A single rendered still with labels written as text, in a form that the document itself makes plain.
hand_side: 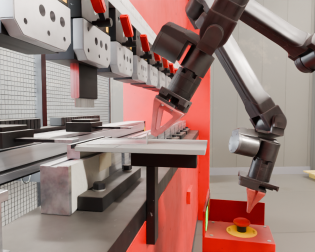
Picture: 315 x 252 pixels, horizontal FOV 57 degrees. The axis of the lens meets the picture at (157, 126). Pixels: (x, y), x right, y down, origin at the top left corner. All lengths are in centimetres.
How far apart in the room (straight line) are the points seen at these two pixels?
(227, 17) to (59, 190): 45
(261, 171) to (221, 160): 409
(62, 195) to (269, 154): 51
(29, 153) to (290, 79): 473
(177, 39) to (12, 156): 53
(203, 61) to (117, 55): 27
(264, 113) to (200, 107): 201
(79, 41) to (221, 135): 433
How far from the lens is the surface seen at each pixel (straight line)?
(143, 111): 287
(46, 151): 100
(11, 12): 44
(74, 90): 66
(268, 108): 82
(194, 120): 279
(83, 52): 61
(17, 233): 55
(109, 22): 64
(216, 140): 482
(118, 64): 79
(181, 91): 60
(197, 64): 61
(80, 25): 62
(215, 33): 57
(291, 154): 532
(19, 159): 89
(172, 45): 61
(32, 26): 47
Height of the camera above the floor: 108
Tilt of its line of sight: 3 degrees down
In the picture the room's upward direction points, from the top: straight up
